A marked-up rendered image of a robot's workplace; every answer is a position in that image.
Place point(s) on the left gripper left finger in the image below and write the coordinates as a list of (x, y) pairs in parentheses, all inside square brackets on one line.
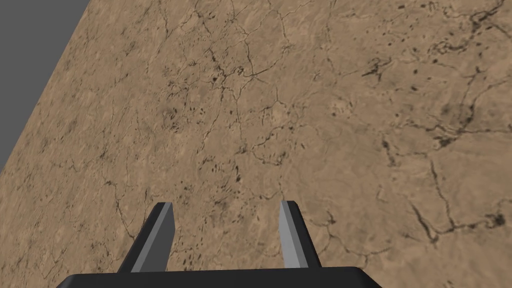
[(154, 244)]

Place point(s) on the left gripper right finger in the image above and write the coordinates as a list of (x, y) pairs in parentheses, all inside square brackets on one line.
[(296, 240)]

